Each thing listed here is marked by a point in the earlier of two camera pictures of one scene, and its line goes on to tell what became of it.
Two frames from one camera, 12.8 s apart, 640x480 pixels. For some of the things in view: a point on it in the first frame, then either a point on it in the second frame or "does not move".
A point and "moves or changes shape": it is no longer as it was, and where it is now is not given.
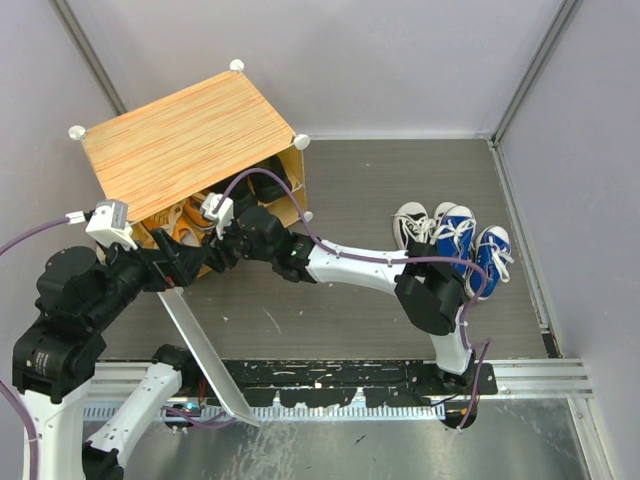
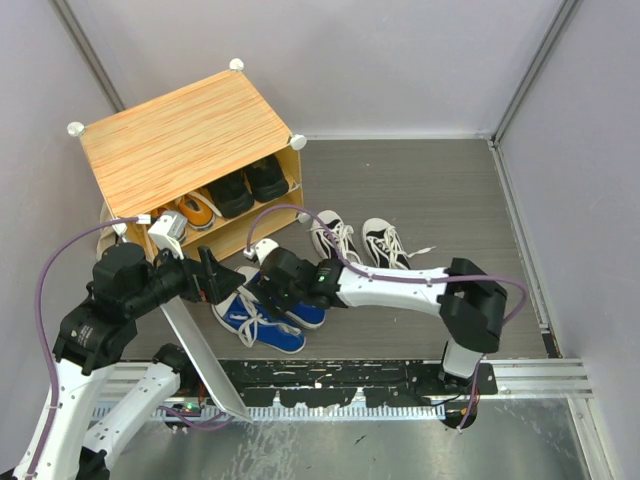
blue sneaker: x=492 y=254 -> x=304 y=315
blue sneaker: x=455 y=235 -> x=243 y=315
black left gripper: x=172 y=264 -> x=200 y=275
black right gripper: x=231 y=262 -> x=264 y=291
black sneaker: x=241 y=192 does not move
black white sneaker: x=412 y=230 -> x=342 y=233
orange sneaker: x=184 y=221 moves or changes shape
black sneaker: x=266 y=187 does not move
